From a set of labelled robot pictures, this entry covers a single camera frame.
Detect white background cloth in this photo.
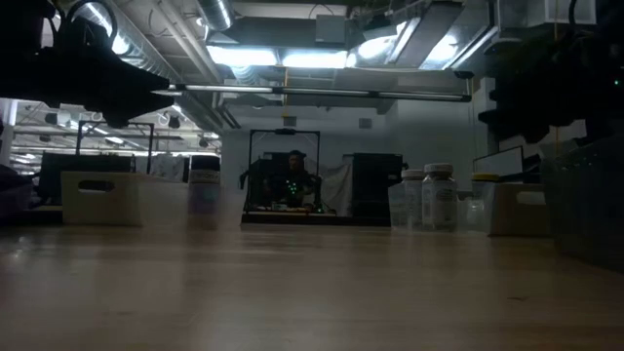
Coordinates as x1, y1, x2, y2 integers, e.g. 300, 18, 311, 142
319, 160, 355, 215

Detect black background monitor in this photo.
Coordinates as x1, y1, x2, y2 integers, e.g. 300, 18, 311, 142
38, 151, 137, 206

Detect dark storage bin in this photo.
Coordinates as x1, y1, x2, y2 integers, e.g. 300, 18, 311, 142
539, 137, 624, 273

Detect dark background table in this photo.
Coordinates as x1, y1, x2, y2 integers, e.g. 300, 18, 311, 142
241, 209, 391, 227

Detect black background cabinet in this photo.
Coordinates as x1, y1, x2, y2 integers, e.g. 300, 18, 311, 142
350, 152, 410, 226

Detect ceiling light panel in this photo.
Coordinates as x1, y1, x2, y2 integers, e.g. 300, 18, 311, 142
281, 50, 350, 69
207, 46, 279, 68

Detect white-lid jars in background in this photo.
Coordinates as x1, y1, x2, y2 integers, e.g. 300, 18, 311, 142
388, 182, 492, 234

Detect round silver ceiling duct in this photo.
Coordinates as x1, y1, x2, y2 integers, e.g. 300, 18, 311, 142
197, 0, 234, 32

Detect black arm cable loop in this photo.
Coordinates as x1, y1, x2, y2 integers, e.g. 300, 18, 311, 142
65, 0, 120, 50

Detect person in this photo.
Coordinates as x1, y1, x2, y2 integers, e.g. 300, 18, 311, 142
265, 149, 318, 209

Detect beige bin with handle slot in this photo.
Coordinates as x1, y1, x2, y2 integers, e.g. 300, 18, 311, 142
488, 181, 553, 239
60, 170, 191, 228

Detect aluminium frame bar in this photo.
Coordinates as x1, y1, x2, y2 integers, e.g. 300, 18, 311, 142
150, 83, 473, 103

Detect white background monitor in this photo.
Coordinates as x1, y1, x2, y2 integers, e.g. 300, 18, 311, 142
471, 144, 527, 178

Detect black background station frame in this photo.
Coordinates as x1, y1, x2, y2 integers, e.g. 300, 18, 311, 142
248, 128, 322, 215

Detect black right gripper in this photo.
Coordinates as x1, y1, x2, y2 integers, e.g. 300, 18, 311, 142
477, 28, 599, 145

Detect grey ceiling vent box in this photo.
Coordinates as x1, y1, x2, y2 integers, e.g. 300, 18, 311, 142
314, 14, 348, 45

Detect black background rig frame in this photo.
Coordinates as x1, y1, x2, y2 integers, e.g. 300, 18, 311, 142
75, 120, 156, 176

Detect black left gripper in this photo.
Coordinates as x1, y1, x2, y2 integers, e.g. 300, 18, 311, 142
0, 46, 176, 131

